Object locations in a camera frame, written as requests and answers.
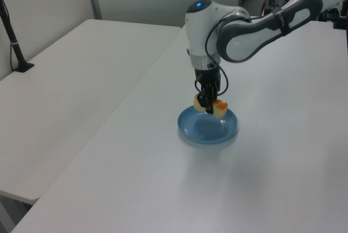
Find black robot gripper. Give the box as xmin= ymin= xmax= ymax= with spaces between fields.
xmin=194 ymin=67 xmax=221 ymax=115

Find bread slice with orange topping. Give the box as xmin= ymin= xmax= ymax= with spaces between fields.
xmin=193 ymin=93 xmax=229 ymax=118

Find blue round plate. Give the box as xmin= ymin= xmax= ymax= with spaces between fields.
xmin=177 ymin=105 xmax=239 ymax=144

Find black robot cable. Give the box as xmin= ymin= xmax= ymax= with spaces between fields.
xmin=194 ymin=9 xmax=260 ymax=96

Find black clamp mount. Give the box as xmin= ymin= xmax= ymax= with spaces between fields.
xmin=325 ymin=0 xmax=348 ymax=30

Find black camera stand pole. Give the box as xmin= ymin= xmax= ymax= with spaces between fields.
xmin=0 ymin=0 xmax=35 ymax=74

